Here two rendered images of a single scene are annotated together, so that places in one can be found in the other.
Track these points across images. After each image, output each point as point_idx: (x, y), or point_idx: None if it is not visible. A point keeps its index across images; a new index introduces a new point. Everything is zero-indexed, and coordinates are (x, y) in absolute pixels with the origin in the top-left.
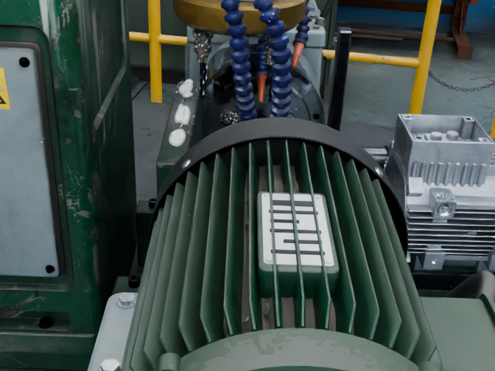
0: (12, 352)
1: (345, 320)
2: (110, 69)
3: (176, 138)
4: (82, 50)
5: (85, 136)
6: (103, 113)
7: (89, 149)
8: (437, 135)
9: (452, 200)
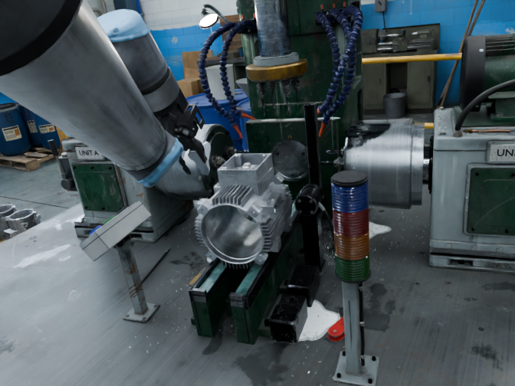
0: None
1: None
2: (308, 94)
3: (267, 119)
4: None
5: (250, 101)
6: (280, 104)
7: (252, 106)
8: (245, 163)
9: (214, 186)
